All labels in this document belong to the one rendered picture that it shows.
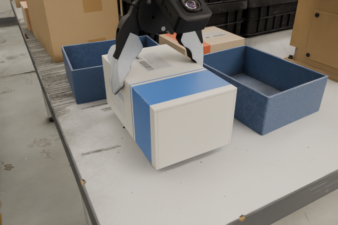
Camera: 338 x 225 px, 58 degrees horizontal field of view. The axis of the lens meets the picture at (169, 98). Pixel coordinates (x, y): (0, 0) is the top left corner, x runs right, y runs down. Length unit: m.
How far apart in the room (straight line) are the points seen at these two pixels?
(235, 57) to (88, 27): 0.37
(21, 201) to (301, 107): 1.20
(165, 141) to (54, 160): 1.28
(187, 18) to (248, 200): 0.23
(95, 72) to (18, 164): 1.15
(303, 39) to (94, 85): 0.49
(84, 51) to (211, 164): 0.41
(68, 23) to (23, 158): 1.03
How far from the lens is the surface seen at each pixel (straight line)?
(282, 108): 0.52
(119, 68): 0.42
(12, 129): 1.96
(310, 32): 0.77
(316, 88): 0.57
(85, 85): 0.59
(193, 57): 0.47
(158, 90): 0.39
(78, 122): 0.55
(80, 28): 0.81
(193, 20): 0.35
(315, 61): 0.78
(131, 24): 0.40
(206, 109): 0.39
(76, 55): 0.72
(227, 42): 0.70
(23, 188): 1.53
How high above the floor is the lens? 0.99
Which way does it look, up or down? 29 degrees down
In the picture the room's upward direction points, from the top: straight up
